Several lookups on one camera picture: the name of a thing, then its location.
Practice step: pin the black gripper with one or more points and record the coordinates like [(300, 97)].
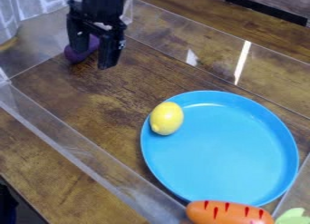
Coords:
[(90, 12)]

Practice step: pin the purple toy eggplant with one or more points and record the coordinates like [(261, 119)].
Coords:
[(76, 56)]

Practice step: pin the white patterned curtain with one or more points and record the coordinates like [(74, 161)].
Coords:
[(18, 10)]

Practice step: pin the yellow toy lemon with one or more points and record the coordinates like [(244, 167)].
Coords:
[(165, 118)]

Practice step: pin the black bar in background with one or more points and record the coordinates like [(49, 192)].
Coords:
[(267, 10)]

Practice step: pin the blue round plate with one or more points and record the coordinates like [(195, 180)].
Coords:
[(232, 152)]

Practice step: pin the orange toy carrot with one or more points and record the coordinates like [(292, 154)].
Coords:
[(221, 212)]

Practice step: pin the green carrot leaves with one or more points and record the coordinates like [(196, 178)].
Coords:
[(292, 216)]

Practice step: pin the clear acrylic enclosure wall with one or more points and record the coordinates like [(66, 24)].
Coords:
[(70, 118)]

